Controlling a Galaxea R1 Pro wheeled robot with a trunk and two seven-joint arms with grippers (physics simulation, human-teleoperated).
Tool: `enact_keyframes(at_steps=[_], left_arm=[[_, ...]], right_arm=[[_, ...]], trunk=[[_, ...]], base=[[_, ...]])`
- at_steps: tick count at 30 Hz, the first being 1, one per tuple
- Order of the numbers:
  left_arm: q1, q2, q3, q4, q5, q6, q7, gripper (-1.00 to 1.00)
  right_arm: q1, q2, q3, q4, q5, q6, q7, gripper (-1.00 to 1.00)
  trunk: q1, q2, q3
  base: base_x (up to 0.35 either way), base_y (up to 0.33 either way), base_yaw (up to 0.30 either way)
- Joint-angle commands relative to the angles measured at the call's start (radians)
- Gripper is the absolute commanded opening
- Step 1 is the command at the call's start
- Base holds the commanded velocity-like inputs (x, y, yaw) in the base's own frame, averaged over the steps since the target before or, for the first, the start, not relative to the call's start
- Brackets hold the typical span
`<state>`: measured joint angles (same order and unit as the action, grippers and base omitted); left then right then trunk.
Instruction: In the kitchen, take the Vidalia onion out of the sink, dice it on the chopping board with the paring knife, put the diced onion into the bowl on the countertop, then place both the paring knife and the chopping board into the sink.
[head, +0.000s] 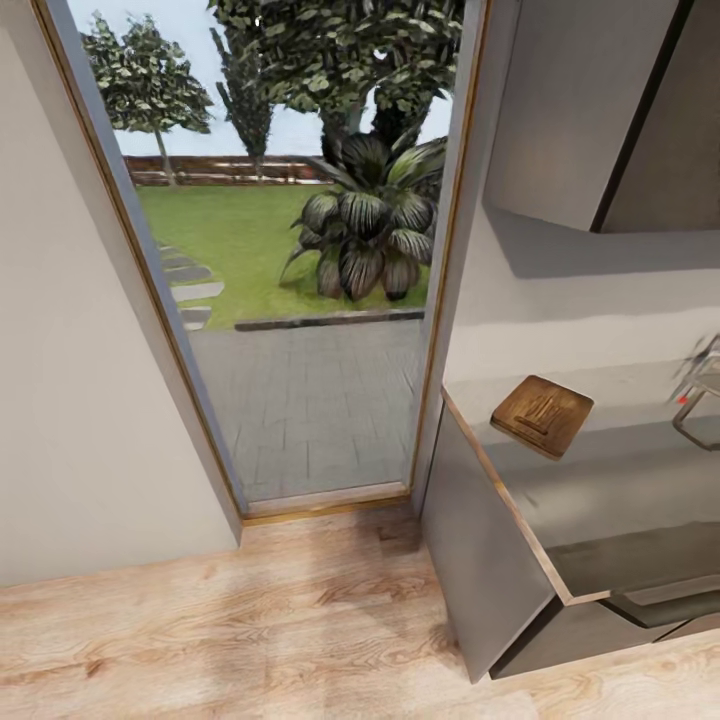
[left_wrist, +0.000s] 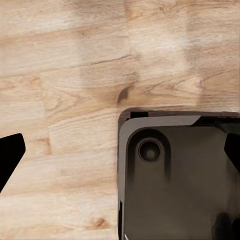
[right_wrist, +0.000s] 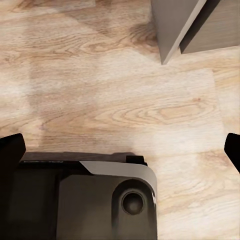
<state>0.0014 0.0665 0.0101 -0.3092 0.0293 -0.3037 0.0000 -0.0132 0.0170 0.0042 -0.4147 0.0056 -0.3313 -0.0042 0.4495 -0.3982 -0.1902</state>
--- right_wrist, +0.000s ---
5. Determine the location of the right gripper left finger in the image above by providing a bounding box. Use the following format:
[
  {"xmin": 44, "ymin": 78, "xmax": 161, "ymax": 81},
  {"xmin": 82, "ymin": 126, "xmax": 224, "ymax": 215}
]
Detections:
[{"xmin": 0, "ymin": 133, "xmax": 26, "ymax": 193}]

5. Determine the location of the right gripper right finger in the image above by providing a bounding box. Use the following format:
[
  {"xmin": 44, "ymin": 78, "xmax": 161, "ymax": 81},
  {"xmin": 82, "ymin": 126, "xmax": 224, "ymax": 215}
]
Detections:
[{"xmin": 224, "ymin": 133, "xmax": 240, "ymax": 173}]

